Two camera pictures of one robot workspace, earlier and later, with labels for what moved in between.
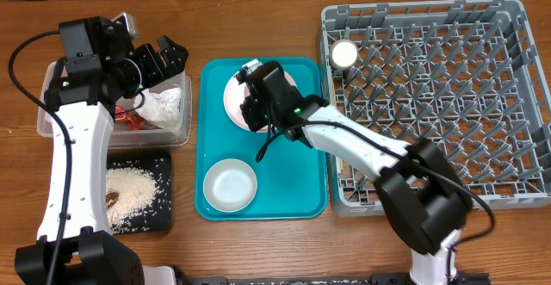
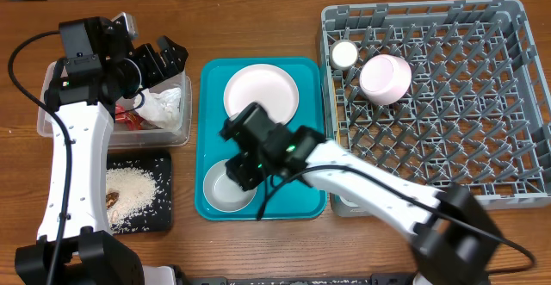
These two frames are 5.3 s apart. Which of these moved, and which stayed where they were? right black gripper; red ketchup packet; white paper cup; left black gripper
Moved: right black gripper
Stayed: white paper cup; red ketchup packet; left black gripper
